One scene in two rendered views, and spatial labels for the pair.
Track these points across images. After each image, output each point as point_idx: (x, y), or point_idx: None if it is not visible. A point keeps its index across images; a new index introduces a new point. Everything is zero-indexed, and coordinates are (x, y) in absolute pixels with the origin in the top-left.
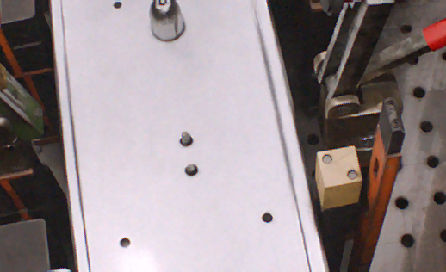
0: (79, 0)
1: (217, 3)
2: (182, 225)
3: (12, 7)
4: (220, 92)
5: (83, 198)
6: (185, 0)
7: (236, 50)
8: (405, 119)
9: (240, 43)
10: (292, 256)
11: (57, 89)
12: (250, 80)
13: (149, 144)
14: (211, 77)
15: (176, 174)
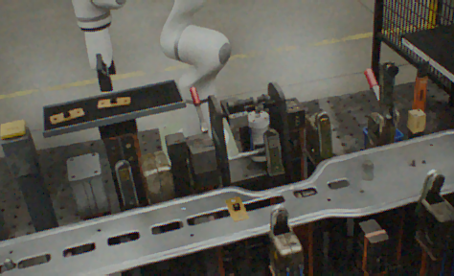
0: (363, 202)
1: (351, 166)
2: (445, 161)
3: (372, 227)
4: (389, 160)
5: (450, 185)
6: (352, 173)
7: (370, 159)
8: None
9: (367, 158)
10: (442, 138)
11: (407, 202)
12: (381, 154)
13: (419, 172)
14: (384, 163)
15: (427, 165)
